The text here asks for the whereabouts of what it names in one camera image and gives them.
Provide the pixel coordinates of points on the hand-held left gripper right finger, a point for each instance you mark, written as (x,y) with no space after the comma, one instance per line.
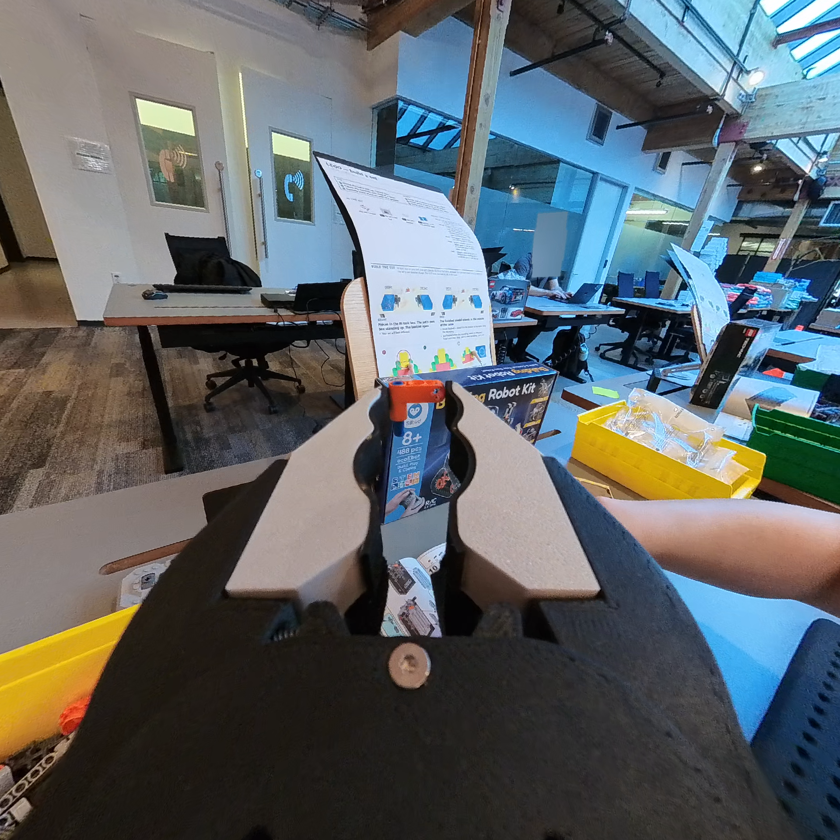
(525,518)

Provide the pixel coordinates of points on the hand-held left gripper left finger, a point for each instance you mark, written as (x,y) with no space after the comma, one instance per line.
(302,518)

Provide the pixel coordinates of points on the orange toy connector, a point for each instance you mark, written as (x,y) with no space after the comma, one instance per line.
(407,397)

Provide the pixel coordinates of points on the person's right forearm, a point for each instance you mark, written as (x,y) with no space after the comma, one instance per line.
(722,544)

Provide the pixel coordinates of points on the wood-edged office desk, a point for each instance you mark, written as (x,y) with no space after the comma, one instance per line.
(197,308)

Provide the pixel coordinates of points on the grey desk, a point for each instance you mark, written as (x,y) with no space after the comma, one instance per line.
(65,544)

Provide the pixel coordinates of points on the blue robot kit box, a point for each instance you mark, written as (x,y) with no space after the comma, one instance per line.
(499,394)

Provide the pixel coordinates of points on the building instruction booklet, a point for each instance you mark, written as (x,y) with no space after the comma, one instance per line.
(410,604)

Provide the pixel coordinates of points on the yellow plastic bin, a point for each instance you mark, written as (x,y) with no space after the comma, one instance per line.
(656,469)
(52,669)

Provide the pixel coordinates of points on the green sticky note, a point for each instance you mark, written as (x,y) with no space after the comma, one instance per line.
(605,391)

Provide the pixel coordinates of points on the black backpack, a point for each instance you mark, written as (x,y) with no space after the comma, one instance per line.
(568,351)

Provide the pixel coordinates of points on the pile of clear plastic bags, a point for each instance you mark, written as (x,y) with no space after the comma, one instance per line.
(676,433)

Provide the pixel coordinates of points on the wooden sheet stand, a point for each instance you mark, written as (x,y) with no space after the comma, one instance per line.
(358,341)

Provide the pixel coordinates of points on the toy car box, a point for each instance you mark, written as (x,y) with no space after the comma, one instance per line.
(508,298)

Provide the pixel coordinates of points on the black docking device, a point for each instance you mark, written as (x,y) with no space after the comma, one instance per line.
(308,295)

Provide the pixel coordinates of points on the dark laptop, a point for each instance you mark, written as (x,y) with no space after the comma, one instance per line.
(585,293)

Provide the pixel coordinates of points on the black keyboard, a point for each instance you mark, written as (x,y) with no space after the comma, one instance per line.
(202,288)

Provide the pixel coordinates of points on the black toy set box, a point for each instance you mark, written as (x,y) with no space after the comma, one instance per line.
(735,361)

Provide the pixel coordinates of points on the black office chair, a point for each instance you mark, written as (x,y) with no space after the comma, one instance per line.
(210,269)

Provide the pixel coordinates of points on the white instruction sheet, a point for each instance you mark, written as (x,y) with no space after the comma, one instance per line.
(407,262)

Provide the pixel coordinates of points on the green plastic bin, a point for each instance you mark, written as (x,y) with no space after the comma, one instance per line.
(794,453)

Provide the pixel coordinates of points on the white paper sheet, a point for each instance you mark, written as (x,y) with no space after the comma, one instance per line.
(705,289)

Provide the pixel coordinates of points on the orange toy gear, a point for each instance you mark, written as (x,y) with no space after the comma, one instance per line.
(75,714)

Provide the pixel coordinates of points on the black perforated chair part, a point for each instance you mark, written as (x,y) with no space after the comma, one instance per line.
(804,722)

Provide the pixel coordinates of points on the grey toy beam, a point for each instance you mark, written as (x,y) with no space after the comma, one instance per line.
(33,778)

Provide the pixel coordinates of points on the wooden pillar with paper sign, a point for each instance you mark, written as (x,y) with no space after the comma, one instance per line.
(715,197)

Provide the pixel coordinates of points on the white door with phone sign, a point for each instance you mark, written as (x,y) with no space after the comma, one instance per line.
(289,131)

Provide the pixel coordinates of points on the plain wooden pillar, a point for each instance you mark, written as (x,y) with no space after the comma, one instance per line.
(482,98)

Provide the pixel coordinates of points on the white door with red sign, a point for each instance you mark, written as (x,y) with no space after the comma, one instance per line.
(157,79)

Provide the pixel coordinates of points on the paper wall notice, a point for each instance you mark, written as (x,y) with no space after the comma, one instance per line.
(90,155)

